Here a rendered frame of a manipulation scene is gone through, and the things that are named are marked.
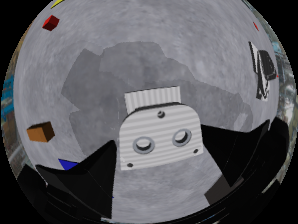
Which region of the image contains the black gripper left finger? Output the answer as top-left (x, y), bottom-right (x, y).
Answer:
top-left (36, 140), bottom-right (117, 220)

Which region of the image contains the orange-brown rectangular block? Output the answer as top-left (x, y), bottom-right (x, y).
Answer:
top-left (27, 121), bottom-right (55, 143)

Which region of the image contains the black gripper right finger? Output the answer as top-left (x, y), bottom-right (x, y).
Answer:
top-left (201, 120), bottom-right (270, 188)

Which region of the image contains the small red cube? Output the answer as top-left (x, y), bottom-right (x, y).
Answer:
top-left (43, 15), bottom-right (60, 31)

